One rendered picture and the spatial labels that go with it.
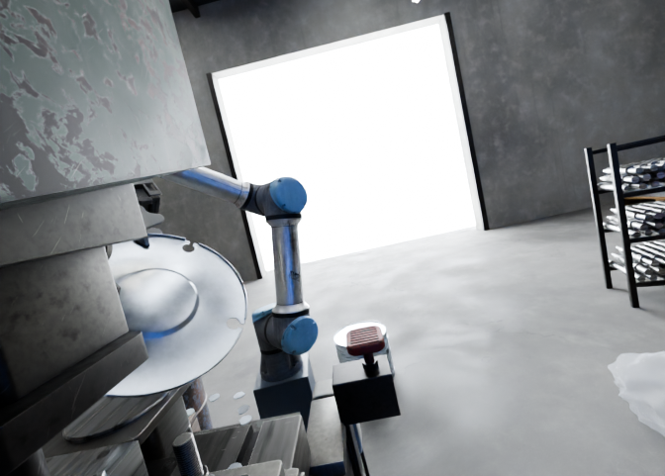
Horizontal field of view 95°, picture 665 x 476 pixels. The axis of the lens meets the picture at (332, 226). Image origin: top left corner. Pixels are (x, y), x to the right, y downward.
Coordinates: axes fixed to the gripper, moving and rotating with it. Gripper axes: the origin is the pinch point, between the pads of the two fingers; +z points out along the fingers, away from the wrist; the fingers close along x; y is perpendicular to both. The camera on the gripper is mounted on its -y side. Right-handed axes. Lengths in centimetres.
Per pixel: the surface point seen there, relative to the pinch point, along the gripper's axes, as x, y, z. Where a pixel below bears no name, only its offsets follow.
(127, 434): -2.0, -12.6, 28.6
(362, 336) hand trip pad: -9.5, 17.1, 37.8
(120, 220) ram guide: -19.2, -8.2, 12.5
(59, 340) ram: -15.0, -15.9, 21.8
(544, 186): 30, 553, 44
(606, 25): -182, 629, -54
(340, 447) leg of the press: -1.5, 7.6, 46.4
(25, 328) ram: -17.6, -17.7, 21.0
